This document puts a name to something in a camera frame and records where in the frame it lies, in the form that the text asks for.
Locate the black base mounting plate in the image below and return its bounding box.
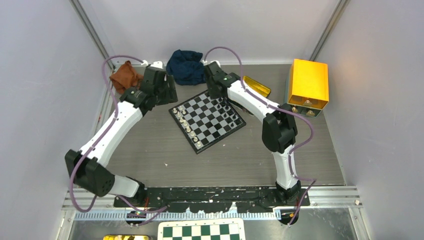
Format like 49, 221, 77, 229
113, 186, 310, 214

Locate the green white checkered board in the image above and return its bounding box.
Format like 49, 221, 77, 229
157, 218, 246, 240

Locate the yellow drawer box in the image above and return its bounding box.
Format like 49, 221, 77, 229
284, 58, 330, 118

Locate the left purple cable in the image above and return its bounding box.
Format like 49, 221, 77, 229
68, 54, 168, 228

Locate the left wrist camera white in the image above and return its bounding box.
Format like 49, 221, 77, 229
140, 60, 165, 71

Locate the orange brown cloth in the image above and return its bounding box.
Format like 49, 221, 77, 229
109, 60, 144, 95

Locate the black white chessboard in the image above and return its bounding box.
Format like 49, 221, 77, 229
168, 90, 246, 154

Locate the gold object bottom edge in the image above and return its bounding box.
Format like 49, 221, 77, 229
103, 234, 152, 240

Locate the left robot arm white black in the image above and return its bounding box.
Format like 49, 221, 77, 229
65, 61, 178, 207

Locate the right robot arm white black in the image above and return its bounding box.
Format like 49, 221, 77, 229
204, 61, 301, 206

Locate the dark blue cloth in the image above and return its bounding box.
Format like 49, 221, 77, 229
166, 49, 206, 86

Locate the gold tin tray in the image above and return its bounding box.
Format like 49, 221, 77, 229
243, 76, 271, 98

